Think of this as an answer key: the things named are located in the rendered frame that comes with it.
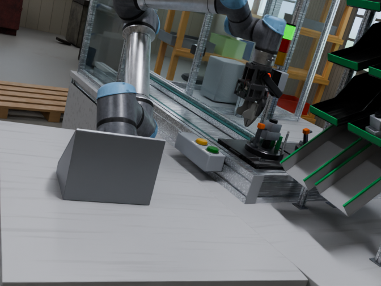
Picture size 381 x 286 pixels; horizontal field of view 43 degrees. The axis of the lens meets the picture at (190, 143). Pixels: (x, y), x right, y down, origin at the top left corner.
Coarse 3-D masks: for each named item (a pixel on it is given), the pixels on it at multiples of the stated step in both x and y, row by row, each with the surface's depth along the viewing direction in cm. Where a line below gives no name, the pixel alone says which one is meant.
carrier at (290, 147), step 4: (300, 140) 187; (308, 140) 197; (288, 144) 190; (292, 144) 192; (296, 144) 186; (300, 144) 186; (280, 148) 182; (288, 148) 184; (292, 148) 186; (296, 148) 183; (288, 152) 179; (292, 152) 180
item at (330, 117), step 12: (348, 84) 146; (360, 84) 147; (372, 84) 149; (336, 96) 146; (348, 96) 147; (360, 96) 148; (372, 96) 147; (312, 108) 142; (324, 108) 145; (336, 108) 143; (348, 108) 142; (360, 108) 141; (372, 108) 136; (336, 120) 133; (348, 120) 134
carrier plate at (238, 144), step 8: (224, 144) 170; (232, 144) 170; (240, 144) 173; (240, 152) 163; (248, 152) 166; (248, 160) 159; (256, 160) 159; (272, 160) 164; (280, 160) 166; (256, 168) 155; (264, 168) 156; (272, 168) 158; (280, 168) 160
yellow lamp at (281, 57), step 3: (279, 51) 180; (279, 54) 180; (282, 54) 180; (285, 54) 180; (276, 57) 180; (279, 57) 180; (282, 57) 180; (285, 57) 181; (276, 60) 181; (279, 60) 180; (282, 60) 180; (285, 60) 182; (276, 63) 181; (279, 63) 181; (282, 63) 181
